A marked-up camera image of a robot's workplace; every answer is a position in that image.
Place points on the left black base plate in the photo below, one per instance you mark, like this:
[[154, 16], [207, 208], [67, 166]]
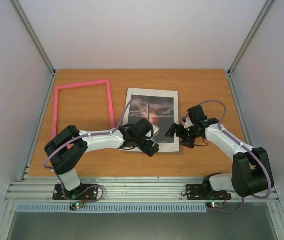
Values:
[[81, 193]]

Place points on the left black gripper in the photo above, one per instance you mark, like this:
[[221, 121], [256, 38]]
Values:
[[154, 150]]

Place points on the pink picture frame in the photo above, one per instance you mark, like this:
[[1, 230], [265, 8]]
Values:
[[58, 88]]

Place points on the aluminium rail base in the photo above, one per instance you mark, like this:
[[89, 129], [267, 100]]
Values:
[[117, 189]]

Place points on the white mat board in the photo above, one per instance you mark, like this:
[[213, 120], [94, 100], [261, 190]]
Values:
[[133, 93]]

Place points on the right aluminium corner post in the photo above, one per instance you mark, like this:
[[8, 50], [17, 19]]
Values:
[[251, 34]]

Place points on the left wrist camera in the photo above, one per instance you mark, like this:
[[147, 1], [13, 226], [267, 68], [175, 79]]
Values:
[[154, 131]]

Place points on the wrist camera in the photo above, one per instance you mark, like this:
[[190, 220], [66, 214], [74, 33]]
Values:
[[154, 131], [187, 122]]

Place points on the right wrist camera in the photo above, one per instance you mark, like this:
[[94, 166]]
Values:
[[187, 122]]

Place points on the aluminium corner post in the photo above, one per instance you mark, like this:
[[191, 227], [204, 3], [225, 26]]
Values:
[[22, 16], [251, 34]]

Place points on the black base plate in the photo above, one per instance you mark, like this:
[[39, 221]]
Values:
[[81, 193], [195, 192]]

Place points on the grey slotted cable duct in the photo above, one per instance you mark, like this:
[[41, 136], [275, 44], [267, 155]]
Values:
[[113, 208]]

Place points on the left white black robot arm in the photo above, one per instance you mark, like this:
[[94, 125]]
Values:
[[66, 149]]

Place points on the left small circuit board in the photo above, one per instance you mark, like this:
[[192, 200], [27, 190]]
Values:
[[76, 206]]

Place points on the small circuit board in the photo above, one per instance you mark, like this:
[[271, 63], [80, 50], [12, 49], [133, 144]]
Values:
[[214, 204], [76, 206]]

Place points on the right small circuit board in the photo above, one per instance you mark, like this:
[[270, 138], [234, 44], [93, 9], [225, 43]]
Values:
[[214, 204]]

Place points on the sunset landscape photo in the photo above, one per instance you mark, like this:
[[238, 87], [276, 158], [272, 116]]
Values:
[[161, 114]]

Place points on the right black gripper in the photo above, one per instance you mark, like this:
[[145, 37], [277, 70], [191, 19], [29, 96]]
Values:
[[182, 131]]

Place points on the left aluminium corner post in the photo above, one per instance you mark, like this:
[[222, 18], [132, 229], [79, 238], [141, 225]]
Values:
[[22, 16]]

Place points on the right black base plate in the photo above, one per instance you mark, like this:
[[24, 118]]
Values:
[[195, 192]]

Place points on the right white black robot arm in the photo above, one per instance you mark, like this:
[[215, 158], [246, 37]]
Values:
[[251, 172]]

